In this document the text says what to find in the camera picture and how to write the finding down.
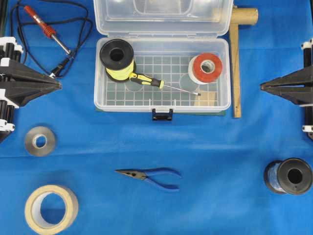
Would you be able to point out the yellow wire spool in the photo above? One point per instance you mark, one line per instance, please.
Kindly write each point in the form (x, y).
(117, 56)

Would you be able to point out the beige masking tape roll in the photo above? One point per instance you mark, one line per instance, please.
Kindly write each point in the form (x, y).
(50, 209)

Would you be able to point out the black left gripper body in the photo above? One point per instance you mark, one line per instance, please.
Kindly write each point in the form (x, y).
(9, 50)

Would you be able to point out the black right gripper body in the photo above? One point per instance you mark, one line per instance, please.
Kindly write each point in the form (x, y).
(307, 48)

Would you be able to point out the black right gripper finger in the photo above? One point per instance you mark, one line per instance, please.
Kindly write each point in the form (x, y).
(302, 96)
(300, 77)

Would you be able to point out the blue table cloth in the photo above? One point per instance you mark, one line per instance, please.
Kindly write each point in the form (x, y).
(194, 175)

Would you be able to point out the red tape roll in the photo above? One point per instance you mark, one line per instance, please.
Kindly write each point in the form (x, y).
(205, 68)

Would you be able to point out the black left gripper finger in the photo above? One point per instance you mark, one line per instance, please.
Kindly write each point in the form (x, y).
(20, 93)
(14, 69)

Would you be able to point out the clear plastic toolbox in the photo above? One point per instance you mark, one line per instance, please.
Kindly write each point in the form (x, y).
(166, 36)

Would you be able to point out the grey tape roll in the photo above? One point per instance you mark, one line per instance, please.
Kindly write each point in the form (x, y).
(40, 141)

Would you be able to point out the red handled soldering iron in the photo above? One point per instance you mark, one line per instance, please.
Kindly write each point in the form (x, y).
(47, 29)

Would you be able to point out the blue wire spool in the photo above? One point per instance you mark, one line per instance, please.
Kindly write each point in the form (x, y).
(292, 176)

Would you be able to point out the wooden mallet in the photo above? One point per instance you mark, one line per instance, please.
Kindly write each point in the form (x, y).
(240, 16)

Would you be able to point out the yellow black handled screwdriver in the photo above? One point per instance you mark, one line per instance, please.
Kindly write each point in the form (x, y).
(149, 81)

